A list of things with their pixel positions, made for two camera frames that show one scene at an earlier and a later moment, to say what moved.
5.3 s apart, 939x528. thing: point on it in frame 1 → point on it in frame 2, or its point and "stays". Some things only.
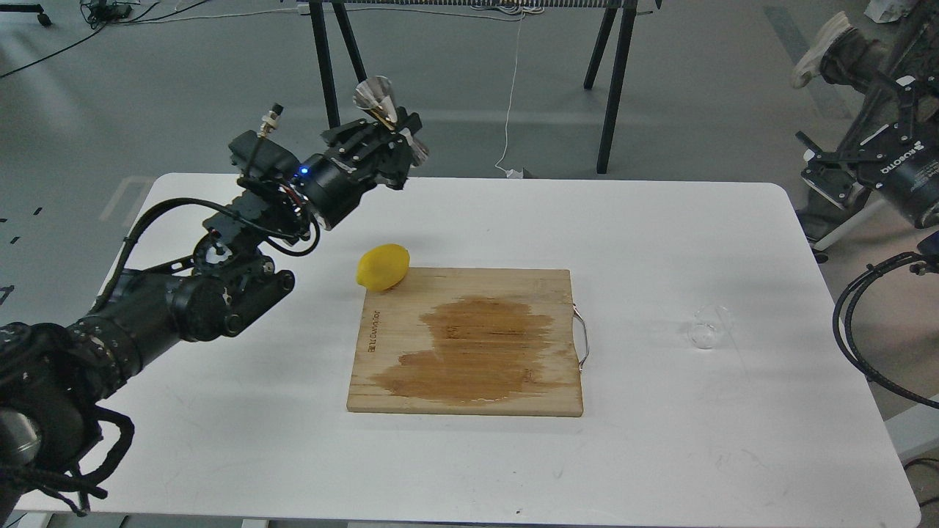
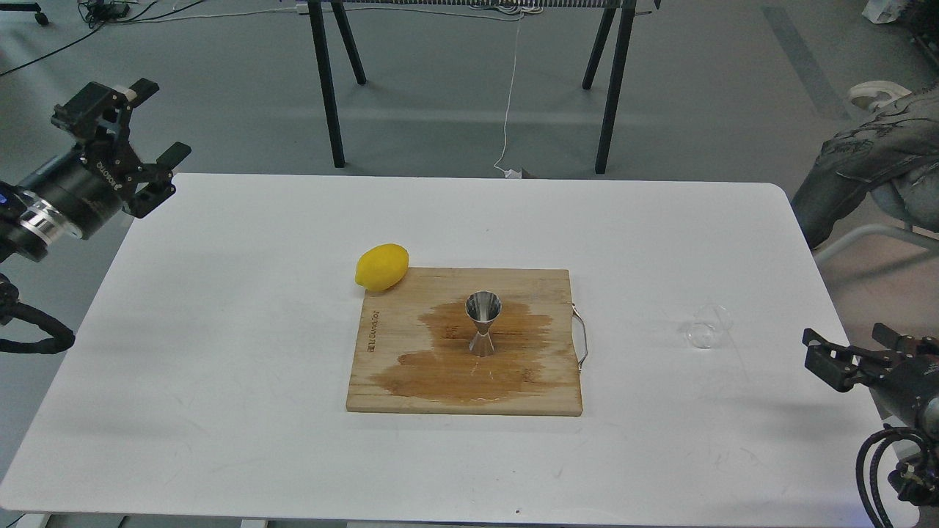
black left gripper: x=332 y=182 → x=86 y=188
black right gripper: x=912 y=182 → x=900 y=393
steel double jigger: x=375 y=96 → x=483 y=307
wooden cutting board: x=472 y=341 stays
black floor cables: x=101 y=14 stays
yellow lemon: x=383 y=267 stays
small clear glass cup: x=709 y=325 stays
